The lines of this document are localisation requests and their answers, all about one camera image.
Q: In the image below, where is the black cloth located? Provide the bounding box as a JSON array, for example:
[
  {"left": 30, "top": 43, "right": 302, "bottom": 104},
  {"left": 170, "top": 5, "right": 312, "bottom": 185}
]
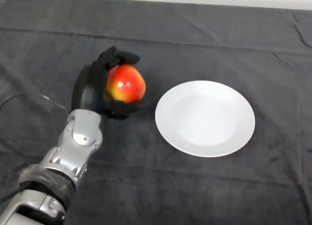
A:
[{"left": 0, "top": 0, "right": 312, "bottom": 225}]

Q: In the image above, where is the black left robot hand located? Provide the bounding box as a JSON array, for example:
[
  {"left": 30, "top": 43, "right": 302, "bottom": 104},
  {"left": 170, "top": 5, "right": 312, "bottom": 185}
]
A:
[{"left": 71, "top": 46, "right": 150, "bottom": 120}]

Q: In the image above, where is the black cable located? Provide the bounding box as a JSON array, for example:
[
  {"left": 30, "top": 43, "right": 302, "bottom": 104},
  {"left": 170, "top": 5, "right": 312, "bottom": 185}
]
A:
[{"left": 0, "top": 93, "right": 69, "bottom": 204}]

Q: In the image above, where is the white round plate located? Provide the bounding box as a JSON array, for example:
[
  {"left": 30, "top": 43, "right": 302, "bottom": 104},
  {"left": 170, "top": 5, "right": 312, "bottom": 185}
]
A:
[{"left": 155, "top": 80, "right": 256, "bottom": 158}]

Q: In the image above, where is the red yellow apple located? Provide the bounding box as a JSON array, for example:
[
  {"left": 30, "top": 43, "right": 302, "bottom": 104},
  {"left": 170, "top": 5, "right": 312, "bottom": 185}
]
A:
[{"left": 105, "top": 65, "right": 147, "bottom": 104}]

